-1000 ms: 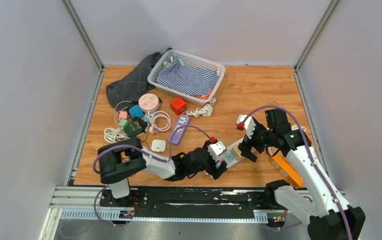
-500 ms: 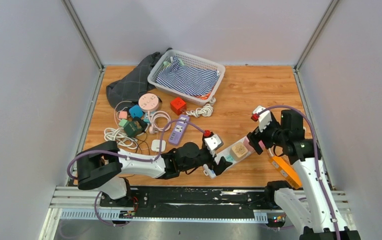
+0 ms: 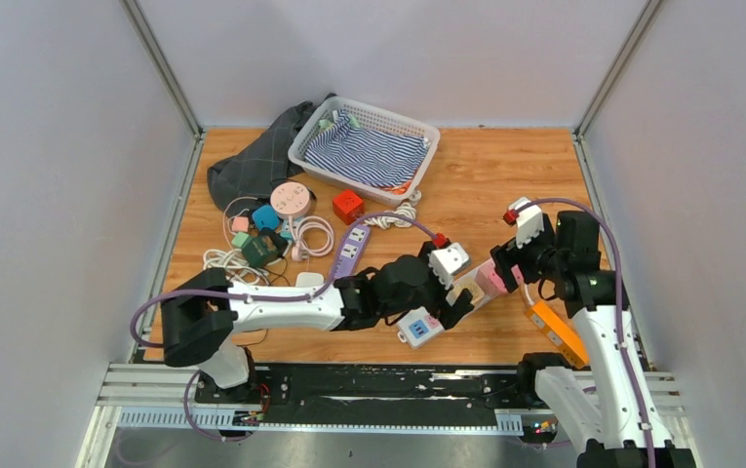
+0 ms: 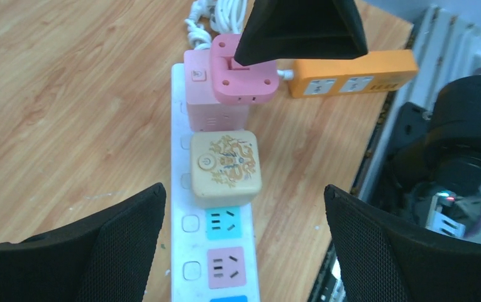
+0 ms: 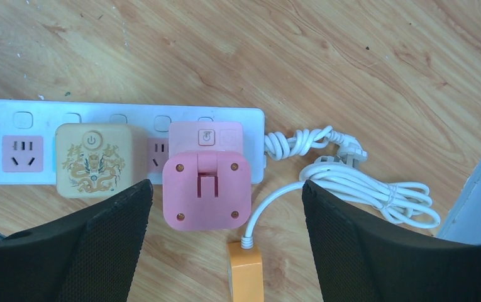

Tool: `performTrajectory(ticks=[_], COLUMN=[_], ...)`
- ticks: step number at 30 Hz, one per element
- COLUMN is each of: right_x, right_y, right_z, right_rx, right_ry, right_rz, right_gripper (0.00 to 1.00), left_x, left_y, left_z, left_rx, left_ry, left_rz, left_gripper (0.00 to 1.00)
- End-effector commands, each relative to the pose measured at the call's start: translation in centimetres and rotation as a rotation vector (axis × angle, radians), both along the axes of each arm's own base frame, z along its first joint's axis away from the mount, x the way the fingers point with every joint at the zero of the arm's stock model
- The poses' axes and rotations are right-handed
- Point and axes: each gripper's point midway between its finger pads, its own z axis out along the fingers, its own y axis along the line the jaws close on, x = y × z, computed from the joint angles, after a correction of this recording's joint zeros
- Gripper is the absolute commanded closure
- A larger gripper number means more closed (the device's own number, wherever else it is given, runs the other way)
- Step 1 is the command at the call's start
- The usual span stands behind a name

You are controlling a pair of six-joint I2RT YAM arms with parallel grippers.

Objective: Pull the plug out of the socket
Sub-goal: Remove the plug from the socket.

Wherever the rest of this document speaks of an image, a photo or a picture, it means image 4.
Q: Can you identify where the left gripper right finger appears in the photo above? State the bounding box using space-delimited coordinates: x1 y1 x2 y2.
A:
324 185 481 301

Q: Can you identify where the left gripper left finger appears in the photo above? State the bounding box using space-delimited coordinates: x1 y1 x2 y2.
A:
0 183 167 301

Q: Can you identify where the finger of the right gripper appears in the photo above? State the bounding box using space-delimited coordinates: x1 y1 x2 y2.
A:
235 0 368 66

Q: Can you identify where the white long power strip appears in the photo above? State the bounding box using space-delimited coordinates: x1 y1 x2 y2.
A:
169 63 260 301

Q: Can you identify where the light pink cube plug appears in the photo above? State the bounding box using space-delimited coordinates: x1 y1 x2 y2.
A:
184 50 250 131

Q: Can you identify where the beige cube plug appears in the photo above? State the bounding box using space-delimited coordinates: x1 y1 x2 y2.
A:
190 130 262 209

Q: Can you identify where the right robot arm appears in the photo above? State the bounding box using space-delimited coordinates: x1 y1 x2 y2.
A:
235 1 481 227

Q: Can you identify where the orange power strip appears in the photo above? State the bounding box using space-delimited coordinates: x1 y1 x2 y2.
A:
287 50 419 98

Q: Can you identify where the white cable of orange strip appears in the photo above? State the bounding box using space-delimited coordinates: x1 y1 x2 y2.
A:
211 0 295 81

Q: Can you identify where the white cable of long strip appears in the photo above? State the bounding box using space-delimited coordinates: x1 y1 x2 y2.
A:
184 0 216 52

